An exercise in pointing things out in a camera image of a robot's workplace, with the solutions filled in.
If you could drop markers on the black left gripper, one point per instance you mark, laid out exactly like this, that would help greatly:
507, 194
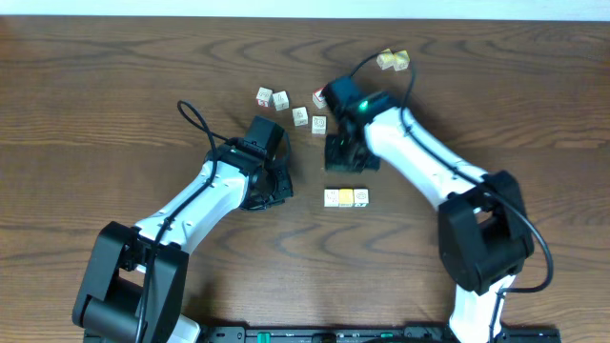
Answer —
290, 191

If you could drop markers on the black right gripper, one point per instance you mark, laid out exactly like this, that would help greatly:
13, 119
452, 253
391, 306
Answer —
335, 162

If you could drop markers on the yellow K block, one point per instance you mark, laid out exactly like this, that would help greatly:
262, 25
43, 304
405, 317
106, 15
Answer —
346, 197

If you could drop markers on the yellow M airplane block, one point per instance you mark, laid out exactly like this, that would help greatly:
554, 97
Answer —
361, 197

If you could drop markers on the green Z cat block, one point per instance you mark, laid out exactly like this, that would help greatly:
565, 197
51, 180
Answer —
331, 198

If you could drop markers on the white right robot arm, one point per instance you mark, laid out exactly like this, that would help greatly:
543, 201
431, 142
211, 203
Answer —
483, 237

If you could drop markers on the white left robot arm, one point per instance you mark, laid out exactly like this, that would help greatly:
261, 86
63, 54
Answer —
133, 286

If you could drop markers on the cream block with brown print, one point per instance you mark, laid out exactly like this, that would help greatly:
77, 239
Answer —
319, 125

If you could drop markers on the red A block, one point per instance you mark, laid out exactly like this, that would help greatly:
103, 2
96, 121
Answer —
319, 99

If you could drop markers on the cream block animal print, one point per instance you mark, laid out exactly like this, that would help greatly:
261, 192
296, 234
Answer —
300, 116

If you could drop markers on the cream block letter print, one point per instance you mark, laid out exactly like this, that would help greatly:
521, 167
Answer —
281, 100

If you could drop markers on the cream block red side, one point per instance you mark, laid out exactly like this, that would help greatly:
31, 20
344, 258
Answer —
264, 97

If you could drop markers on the cream block near yellow block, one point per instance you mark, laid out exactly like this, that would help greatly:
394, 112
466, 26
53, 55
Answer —
385, 59

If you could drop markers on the yellow block far corner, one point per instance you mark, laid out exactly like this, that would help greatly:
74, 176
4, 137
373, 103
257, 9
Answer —
401, 60

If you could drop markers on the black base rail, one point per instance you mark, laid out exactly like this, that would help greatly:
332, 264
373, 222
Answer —
419, 333

